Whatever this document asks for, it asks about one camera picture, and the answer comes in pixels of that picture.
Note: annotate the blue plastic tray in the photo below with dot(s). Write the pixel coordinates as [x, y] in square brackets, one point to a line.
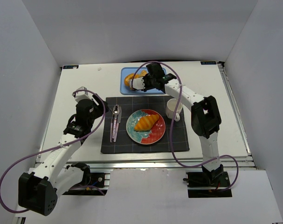
[125, 90]

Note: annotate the knife with pink handle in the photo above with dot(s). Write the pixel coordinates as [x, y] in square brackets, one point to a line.
[118, 120]

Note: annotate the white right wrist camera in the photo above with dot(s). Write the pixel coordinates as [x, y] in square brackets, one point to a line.
[137, 84]

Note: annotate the dark grey checked placemat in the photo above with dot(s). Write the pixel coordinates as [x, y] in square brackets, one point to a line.
[124, 144]

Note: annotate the orange bagel bread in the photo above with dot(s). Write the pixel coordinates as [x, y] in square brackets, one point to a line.
[127, 80]

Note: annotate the orange croissant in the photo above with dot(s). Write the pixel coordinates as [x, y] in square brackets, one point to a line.
[145, 123]

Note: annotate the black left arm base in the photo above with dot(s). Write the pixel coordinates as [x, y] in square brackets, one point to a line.
[92, 183]

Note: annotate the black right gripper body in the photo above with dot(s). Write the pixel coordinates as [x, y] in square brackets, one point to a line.
[147, 81]

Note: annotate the white ceramic mug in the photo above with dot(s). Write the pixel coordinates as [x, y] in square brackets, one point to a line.
[170, 109]

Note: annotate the spoon with pink handle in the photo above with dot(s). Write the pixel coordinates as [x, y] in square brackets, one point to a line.
[115, 121]

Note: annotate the teal and red plate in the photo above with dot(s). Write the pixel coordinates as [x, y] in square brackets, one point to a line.
[145, 137]

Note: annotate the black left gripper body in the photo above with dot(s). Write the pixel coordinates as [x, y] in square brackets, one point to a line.
[101, 107]

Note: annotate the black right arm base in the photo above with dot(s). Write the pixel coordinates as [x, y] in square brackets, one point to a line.
[200, 185]

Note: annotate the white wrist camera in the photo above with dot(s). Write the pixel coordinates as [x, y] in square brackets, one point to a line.
[81, 94]
[137, 84]

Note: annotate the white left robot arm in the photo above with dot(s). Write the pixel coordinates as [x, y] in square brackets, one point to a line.
[39, 190]

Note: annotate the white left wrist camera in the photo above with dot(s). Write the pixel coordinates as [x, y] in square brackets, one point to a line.
[81, 94]

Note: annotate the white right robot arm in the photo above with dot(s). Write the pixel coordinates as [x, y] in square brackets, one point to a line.
[205, 115]

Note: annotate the fork with pink handle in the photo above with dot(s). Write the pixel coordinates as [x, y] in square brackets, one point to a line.
[112, 125]

